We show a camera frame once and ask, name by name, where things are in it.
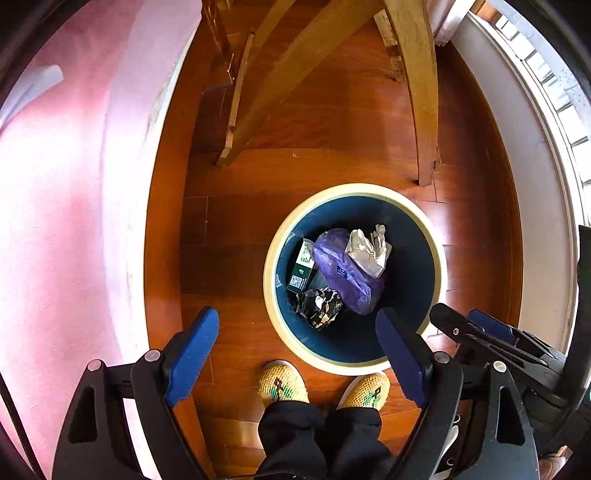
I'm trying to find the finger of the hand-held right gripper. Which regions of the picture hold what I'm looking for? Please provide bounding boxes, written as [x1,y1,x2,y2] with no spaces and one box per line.
[429,302,550,370]
[468,309,564,358]

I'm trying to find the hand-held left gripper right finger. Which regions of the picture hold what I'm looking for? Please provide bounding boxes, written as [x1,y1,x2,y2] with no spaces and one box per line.
[375,308,541,480]

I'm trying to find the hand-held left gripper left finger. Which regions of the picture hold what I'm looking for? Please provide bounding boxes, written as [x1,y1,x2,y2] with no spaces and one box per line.
[52,307,221,480]

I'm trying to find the blue trash bin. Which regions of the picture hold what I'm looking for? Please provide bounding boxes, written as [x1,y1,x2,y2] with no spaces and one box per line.
[263,183,448,376]

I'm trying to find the black yellow wrapper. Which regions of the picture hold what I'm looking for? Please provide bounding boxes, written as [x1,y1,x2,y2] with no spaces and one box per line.
[295,287,345,331]

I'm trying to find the purple plastic bag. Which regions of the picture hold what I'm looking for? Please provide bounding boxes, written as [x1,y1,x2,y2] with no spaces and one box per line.
[313,228,386,315]

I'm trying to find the white paper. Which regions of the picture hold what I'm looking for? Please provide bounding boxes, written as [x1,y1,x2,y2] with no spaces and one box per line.
[345,224,393,278]

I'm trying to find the green box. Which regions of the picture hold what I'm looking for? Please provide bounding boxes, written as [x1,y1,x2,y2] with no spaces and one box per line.
[286,239,317,292]

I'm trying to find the person's right hand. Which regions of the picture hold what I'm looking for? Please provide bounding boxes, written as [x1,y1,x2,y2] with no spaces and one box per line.
[540,450,571,480]

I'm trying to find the person's right yellow slipper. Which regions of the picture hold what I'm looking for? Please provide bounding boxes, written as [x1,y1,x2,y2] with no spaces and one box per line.
[336,371,391,411]

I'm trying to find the person's yellow slipper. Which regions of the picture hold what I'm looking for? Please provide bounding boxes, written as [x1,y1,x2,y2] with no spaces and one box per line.
[336,371,391,411]
[257,361,309,407]

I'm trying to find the person's left yellow slipper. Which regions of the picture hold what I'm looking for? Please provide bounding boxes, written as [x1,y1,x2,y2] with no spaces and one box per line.
[257,361,309,407]

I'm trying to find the person's black pants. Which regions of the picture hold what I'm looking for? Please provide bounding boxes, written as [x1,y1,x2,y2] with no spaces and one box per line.
[254,401,398,480]

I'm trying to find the pink bed blanket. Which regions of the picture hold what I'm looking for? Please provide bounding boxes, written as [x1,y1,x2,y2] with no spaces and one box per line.
[0,0,204,480]

